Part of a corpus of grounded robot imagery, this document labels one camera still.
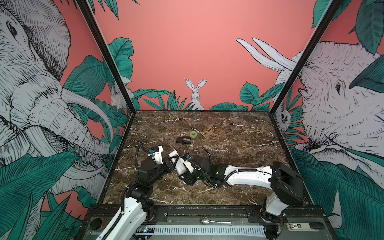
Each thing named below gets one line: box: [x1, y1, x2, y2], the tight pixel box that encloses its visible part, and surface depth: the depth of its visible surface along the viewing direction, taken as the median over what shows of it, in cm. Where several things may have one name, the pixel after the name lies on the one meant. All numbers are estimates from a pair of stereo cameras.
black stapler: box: [176, 136, 191, 144], surface depth 103 cm
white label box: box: [286, 223, 320, 231], surface depth 70 cm
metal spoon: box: [199, 216, 233, 226], surface depth 74 cm
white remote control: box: [168, 150, 187, 176], surface depth 76 cm
